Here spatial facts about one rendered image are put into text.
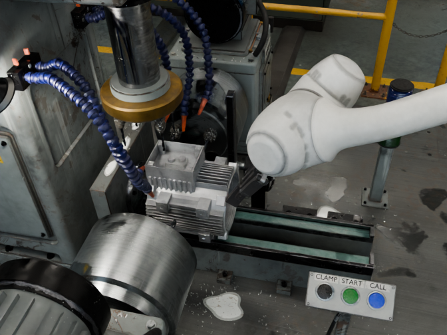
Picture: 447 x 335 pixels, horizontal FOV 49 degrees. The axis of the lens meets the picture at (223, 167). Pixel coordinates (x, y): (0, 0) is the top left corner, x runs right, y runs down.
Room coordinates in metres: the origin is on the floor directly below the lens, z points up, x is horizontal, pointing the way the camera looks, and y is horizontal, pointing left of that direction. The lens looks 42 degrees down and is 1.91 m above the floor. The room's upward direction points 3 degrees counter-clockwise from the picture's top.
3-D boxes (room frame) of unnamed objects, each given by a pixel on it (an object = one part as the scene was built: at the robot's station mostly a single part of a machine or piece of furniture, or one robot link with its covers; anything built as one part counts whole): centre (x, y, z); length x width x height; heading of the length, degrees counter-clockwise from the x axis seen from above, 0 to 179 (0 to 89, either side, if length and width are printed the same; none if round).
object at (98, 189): (0.95, 0.28, 0.97); 0.30 x 0.11 x 0.34; 165
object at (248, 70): (1.49, -0.02, 0.99); 0.35 x 0.31 x 0.37; 165
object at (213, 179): (0.90, 0.08, 1.01); 0.20 x 0.19 x 0.19; 74
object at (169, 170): (0.91, 0.12, 1.11); 0.12 x 0.11 x 0.07; 74
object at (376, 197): (1.06, -0.47, 1.01); 0.08 x 0.08 x 0.42; 75
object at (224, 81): (1.23, 0.05, 1.04); 0.41 x 0.25 x 0.25; 165
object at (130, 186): (0.93, 0.22, 1.01); 0.15 x 0.02 x 0.15; 165
